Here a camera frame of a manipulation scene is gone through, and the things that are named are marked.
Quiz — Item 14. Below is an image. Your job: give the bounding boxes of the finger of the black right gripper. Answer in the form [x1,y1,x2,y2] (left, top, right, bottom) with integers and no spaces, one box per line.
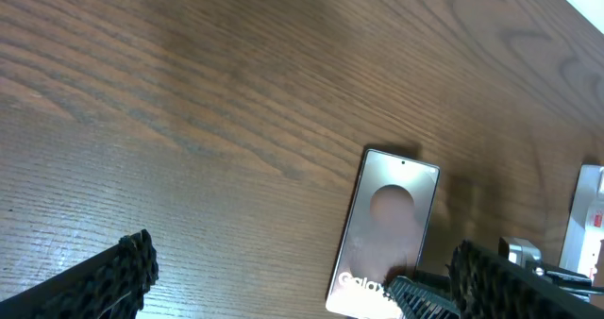
[385,276,461,319]

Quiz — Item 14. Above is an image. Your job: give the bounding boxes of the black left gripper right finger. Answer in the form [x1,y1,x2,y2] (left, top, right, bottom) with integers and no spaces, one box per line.
[448,241,603,319]

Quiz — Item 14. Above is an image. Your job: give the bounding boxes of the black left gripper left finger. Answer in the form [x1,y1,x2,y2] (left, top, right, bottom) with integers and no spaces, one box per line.
[1,229,159,319]

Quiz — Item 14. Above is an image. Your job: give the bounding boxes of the gold Galaxy smartphone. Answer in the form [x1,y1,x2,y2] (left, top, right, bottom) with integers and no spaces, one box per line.
[326,149,440,319]

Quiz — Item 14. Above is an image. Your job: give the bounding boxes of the white power strip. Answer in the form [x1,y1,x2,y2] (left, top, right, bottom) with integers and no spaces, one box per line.
[559,165,603,279]

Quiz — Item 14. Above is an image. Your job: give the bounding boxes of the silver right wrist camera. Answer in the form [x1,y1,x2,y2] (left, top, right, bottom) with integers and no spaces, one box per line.
[498,237,542,267]

